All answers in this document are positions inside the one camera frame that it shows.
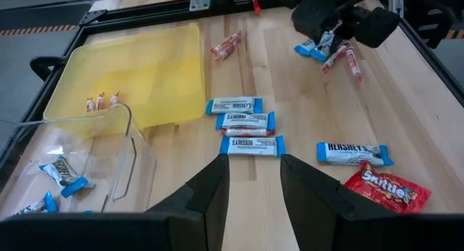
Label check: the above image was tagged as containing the yellow plastic bin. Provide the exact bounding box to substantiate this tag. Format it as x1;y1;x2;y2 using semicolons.
42;24;207;131

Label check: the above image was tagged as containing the black aluminium table frame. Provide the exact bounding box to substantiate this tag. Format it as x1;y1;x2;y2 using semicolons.
0;0;464;194

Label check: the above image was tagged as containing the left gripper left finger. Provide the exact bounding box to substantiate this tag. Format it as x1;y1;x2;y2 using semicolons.
144;152;231;251

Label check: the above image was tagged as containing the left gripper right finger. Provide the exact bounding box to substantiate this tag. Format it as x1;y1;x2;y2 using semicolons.
279;153;397;251

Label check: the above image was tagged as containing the blue white Hershey's bar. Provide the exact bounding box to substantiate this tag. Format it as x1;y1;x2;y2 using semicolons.
310;31;336;63
219;134;287;158
316;141;395;168
10;191;59;218
205;96;264;117
293;36;329;58
215;111;276;132
38;155;96;199

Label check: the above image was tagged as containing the clear plastic bin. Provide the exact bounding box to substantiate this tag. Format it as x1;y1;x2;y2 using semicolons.
0;102;159;218

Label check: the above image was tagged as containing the red Skittles candy pack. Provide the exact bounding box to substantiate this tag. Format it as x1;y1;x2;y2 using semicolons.
342;162;432;215

